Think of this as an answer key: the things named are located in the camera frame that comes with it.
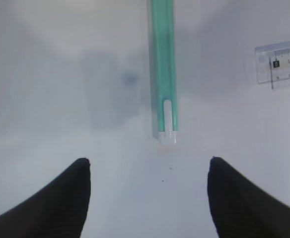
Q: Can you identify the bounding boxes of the clear plastic ruler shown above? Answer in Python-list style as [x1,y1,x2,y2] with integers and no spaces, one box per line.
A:
[255,41,290,89]

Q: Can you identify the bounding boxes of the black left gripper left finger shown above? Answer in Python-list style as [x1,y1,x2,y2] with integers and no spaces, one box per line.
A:
[0,158,91,238]

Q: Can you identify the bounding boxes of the teal pen in sleeve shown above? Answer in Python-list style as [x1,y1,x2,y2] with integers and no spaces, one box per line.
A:
[147,0,178,146]

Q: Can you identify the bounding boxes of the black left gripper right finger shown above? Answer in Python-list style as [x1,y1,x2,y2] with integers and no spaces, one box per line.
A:
[207,157,290,238]

